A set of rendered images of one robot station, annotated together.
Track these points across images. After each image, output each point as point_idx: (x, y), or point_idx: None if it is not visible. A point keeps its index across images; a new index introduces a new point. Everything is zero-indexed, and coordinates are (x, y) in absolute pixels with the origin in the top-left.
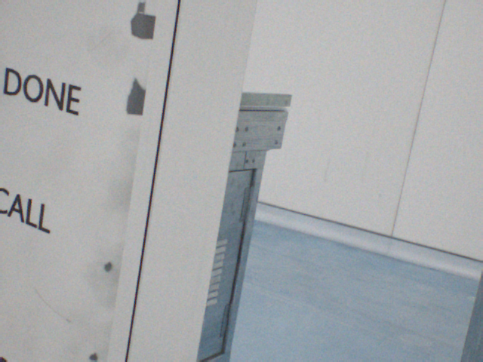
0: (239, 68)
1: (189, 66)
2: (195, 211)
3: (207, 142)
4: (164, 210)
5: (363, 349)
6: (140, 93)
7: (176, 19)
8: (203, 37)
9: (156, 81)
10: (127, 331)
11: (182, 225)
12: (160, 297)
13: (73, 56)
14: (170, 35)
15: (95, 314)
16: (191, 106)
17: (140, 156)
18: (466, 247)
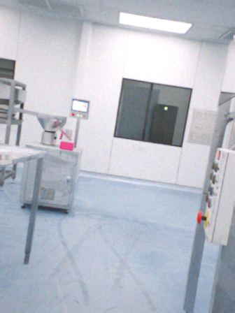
0: (233, 193)
1: (224, 192)
2: (226, 209)
3: (228, 201)
4: (220, 207)
5: None
6: (216, 193)
7: (222, 187)
8: (226, 189)
9: (218, 193)
10: (215, 219)
11: (224, 209)
12: (220, 217)
13: (215, 190)
14: (220, 188)
15: (211, 215)
16: (224, 196)
17: (216, 200)
18: None
